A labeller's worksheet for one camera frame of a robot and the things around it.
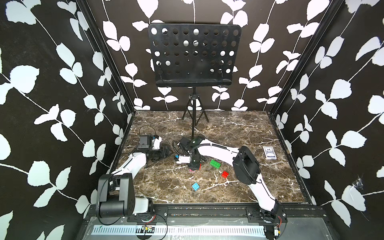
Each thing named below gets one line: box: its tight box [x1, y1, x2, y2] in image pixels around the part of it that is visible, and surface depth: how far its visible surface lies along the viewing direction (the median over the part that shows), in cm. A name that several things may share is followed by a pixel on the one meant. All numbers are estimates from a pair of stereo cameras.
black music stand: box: [147, 24, 242, 138], surface depth 65 cm
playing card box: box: [262, 146, 277, 160], surface depth 97 cm
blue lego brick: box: [192, 182, 200, 191], surface depth 83 cm
